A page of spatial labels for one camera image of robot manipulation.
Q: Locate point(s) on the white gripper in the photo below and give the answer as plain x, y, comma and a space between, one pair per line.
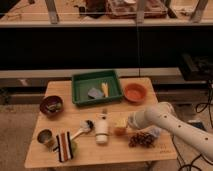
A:
136, 120

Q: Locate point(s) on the orange apple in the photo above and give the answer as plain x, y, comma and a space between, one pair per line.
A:
119, 131

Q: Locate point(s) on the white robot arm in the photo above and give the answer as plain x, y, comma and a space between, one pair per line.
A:
162, 116

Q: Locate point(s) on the red-orange bowl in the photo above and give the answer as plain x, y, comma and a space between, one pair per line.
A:
134, 92

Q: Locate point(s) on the dark maroon bowl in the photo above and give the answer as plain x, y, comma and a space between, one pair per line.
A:
51, 106

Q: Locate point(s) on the white bottle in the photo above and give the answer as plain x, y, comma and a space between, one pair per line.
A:
102, 130

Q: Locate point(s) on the bunch of dark grapes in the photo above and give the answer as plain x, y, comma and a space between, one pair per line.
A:
144, 139

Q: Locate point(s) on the white dish brush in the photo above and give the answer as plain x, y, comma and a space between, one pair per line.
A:
85, 127

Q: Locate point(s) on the yellow corn in tray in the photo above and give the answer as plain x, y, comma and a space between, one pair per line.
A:
105, 89

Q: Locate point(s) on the grey sponge in tray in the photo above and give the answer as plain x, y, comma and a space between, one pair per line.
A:
95, 93

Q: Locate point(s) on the green plastic tray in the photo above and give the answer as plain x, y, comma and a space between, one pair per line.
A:
82, 83

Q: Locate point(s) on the green object under cloth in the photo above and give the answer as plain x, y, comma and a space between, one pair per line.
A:
74, 148

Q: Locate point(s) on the wooden table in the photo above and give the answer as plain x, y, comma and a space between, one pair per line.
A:
116, 151

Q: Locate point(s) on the striped cloth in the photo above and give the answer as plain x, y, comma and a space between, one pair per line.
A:
64, 147

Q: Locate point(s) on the blue connector box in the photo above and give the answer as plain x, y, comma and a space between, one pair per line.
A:
199, 124

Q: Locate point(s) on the metal can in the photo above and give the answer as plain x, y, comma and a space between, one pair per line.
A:
45, 137

